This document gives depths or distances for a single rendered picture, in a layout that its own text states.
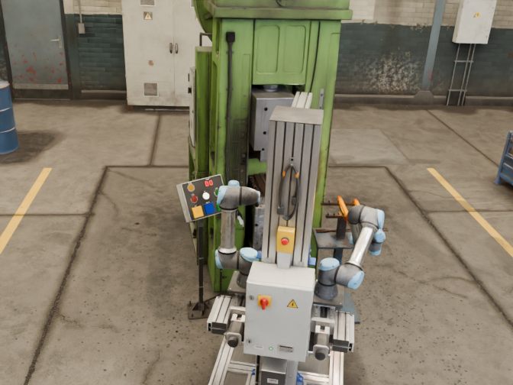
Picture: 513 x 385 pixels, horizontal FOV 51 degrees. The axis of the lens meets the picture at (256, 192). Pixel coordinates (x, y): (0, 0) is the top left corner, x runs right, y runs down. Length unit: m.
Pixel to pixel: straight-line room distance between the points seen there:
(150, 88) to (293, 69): 5.56
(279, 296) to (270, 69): 1.86
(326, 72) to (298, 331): 2.04
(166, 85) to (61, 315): 5.51
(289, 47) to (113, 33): 6.22
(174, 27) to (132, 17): 0.67
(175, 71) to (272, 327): 6.87
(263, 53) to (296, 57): 0.25
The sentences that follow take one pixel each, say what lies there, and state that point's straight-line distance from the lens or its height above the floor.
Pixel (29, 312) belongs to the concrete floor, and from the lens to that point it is 4.82.
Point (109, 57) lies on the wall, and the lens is 10.05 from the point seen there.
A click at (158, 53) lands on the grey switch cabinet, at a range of 9.28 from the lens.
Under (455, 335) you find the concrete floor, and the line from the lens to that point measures 4.75.
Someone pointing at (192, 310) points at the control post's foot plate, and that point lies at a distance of 4.58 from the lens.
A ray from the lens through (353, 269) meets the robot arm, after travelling 3.31.
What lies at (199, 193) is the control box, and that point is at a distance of 3.94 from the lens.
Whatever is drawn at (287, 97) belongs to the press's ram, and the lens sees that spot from 3.99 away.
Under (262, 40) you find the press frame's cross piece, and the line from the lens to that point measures 3.99.
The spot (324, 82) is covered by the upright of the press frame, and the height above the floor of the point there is 1.84.
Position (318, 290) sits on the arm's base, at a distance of 3.43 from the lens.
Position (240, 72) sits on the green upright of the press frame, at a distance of 3.99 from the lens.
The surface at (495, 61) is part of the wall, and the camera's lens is 11.38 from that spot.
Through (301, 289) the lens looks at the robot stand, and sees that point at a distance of 2.77.
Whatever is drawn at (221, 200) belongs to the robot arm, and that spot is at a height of 1.40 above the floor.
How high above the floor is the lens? 2.83
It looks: 26 degrees down
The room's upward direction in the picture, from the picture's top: 3 degrees clockwise
